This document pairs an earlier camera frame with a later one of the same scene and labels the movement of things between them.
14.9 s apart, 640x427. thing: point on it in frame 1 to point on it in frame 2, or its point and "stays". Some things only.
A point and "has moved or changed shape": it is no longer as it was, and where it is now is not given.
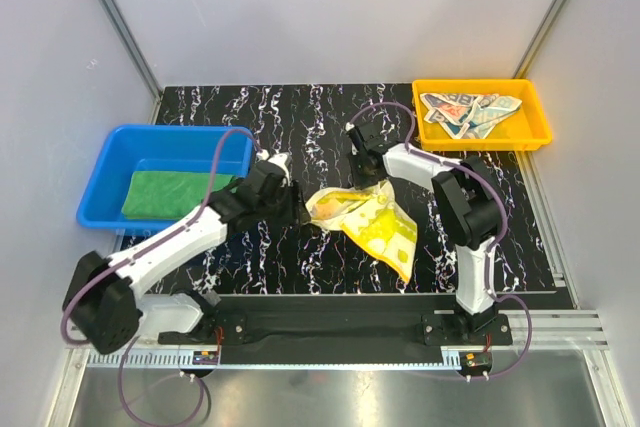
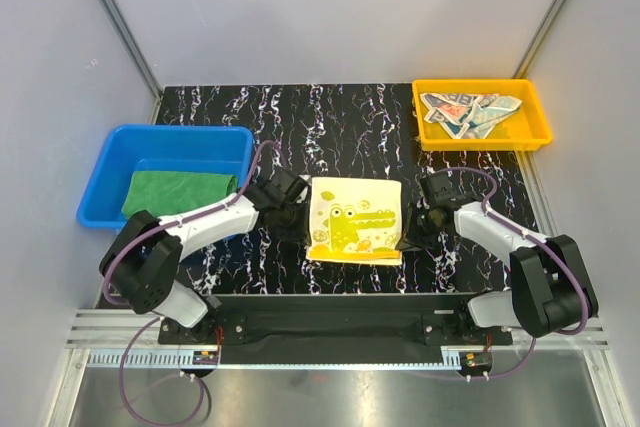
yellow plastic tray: (525, 129) stays
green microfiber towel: (172, 195) stays
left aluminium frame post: (121, 23) stays
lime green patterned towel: (371, 217) has moved or changed shape
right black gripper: (358, 182) to (411, 240)
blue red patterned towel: (466, 116) stays
